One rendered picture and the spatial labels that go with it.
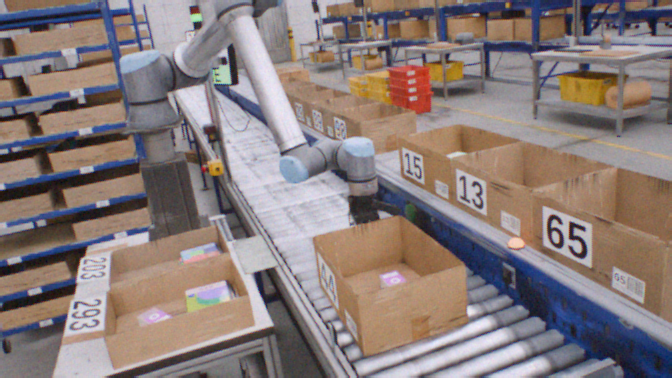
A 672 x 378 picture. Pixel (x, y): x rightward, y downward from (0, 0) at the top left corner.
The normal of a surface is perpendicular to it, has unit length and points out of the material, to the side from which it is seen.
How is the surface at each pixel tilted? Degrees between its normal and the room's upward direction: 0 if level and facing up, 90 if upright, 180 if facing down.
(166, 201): 90
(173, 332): 91
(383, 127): 90
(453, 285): 90
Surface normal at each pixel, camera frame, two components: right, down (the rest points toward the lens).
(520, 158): 0.33, 0.26
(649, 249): -0.93, 0.22
